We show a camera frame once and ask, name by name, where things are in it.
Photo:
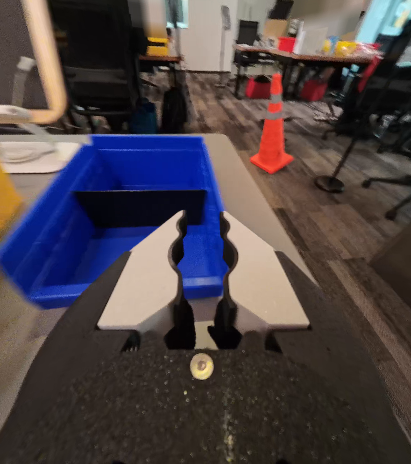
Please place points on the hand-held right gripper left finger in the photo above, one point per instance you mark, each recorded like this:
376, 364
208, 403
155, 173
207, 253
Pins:
144, 290

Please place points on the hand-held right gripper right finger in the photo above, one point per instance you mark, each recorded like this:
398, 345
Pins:
267, 290

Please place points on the large blue plastic bin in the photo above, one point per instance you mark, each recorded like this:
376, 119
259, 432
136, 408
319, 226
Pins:
64, 235

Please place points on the grey desk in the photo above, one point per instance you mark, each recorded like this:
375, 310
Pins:
249, 188

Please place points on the black bin divider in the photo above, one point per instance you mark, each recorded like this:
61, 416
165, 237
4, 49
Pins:
136, 206

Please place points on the black floor stand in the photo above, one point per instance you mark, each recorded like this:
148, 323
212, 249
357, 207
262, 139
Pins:
329, 184

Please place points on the brown cardboard box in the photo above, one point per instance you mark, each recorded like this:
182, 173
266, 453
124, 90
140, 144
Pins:
408, 272

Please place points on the orange traffic cone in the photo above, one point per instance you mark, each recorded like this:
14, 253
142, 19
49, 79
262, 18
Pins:
272, 137

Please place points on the blue bag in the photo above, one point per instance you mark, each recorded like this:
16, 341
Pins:
145, 118

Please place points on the black office chair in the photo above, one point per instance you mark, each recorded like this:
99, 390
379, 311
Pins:
97, 54
408, 188

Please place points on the white metal stand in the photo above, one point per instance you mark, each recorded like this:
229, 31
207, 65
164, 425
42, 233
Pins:
28, 156

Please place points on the black backpack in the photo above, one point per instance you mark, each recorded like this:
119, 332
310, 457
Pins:
173, 108

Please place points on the red storage box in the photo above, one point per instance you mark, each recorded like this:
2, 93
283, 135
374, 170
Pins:
258, 89
313, 90

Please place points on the long wooden table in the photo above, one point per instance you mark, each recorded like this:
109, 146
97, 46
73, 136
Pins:
299, 54

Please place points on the yellow container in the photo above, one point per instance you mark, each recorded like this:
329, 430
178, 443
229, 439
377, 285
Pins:
345, 48

